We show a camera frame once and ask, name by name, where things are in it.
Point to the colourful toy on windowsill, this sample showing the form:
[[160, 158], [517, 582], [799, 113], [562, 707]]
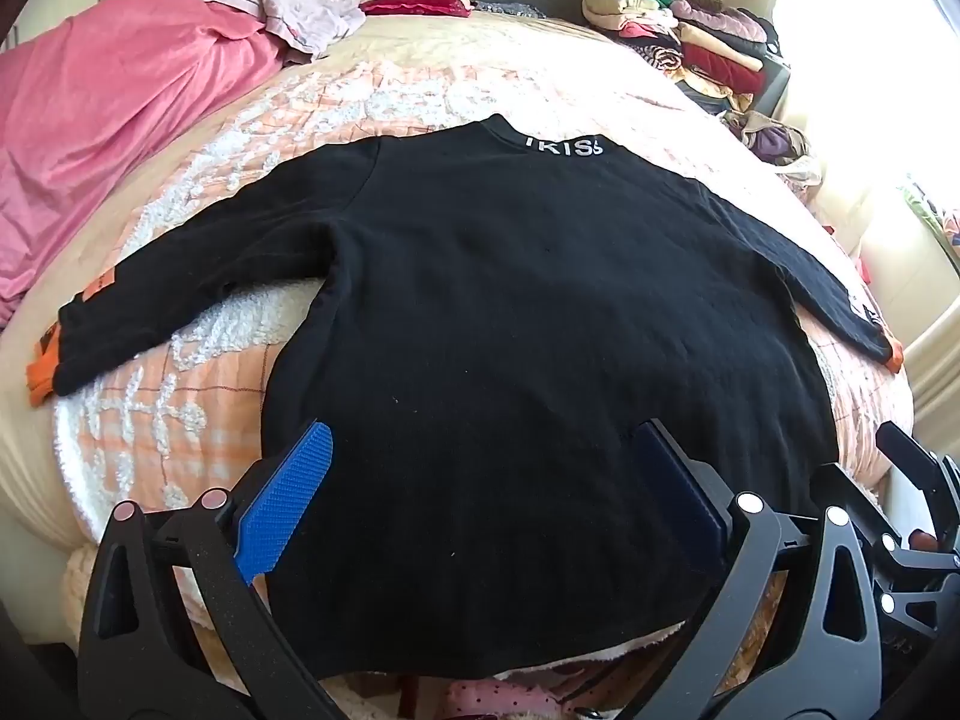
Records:
[[952, 225]]

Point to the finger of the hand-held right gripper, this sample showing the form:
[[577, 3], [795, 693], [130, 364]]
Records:
[[919, 472], [892, 562]]

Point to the pink quilt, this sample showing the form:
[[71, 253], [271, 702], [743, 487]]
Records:
[[112, 127]]

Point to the dark patterned cloth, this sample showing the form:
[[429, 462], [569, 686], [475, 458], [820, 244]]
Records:
[[514, 10]]

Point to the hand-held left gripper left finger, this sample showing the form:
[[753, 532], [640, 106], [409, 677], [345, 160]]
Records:
[[289, 495]]

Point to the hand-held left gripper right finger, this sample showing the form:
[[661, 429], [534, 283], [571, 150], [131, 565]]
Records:
[[679, 499]]

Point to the white bag of clothes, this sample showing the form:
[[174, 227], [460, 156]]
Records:
[[780, 146]]

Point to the orange and white blanket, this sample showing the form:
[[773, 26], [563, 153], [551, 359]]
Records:
[[247, 135]]

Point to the black long-sleeve sweater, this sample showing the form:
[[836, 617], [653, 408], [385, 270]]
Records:
[[487, 315]]

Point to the red cloth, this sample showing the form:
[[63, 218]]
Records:
[[412, 2]]

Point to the pile of folded clothes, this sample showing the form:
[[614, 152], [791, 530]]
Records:
[[675, 22]]

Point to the green item on windowsill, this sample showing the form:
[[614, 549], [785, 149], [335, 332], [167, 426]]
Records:
[[926, 210]]

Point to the bed with cream sheet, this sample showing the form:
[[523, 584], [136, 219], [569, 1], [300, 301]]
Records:
[[525, 37]]

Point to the black box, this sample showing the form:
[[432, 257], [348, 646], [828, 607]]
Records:
[[772, 86]]

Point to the lilac garment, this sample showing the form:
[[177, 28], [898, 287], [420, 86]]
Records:
[[300, 11]]

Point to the pink patterned pajama pants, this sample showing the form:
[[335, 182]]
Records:
[[517, 701]]

